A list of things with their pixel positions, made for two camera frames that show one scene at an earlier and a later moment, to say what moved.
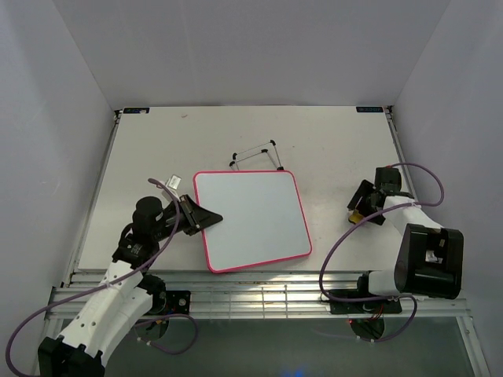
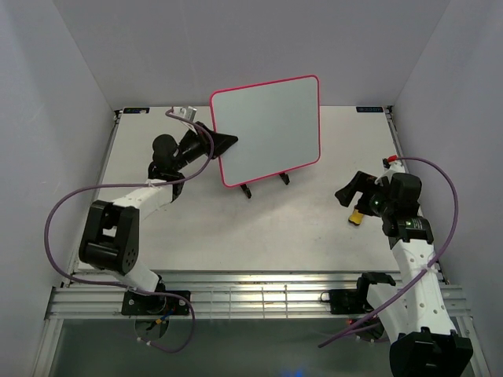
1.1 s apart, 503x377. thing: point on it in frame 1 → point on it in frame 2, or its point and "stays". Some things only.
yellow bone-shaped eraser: x=356 y=217 stays
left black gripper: x=197 y=217 → x=221 y=141
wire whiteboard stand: x=263 y=157 → x=284 y=176
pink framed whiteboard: x=262 y=221 → x=277 y=125
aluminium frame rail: x=262 y=295 stays
